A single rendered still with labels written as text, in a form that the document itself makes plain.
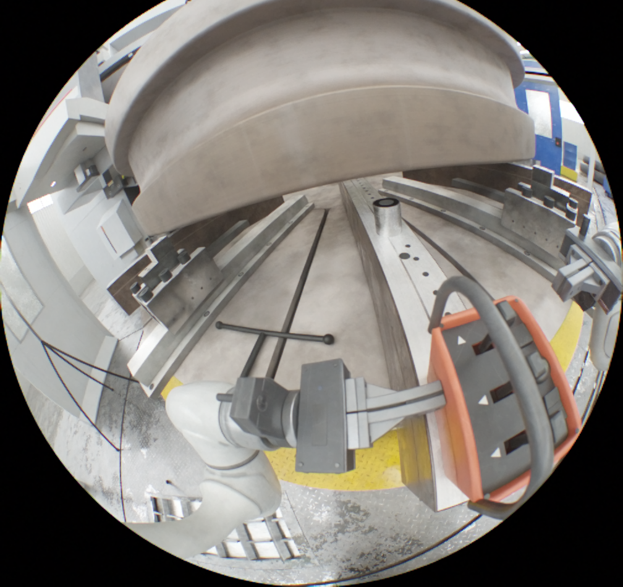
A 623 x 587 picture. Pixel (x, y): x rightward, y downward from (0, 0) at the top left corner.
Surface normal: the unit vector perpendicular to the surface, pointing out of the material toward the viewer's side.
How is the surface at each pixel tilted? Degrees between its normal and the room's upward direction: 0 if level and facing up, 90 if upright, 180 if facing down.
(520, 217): 90
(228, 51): 90
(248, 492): 53
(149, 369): 72
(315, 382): 7
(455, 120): 90
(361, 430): 7
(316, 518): 0
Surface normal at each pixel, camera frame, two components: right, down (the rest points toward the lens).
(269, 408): 0.92, -0.28
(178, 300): 0.88, 0.07
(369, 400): -0.38, -0.73
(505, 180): -0.70, 0.58
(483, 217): -0.94, 0.15
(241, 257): 0.75, -0.18
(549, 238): -0.90, 0.41
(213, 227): 0.66, 0.31
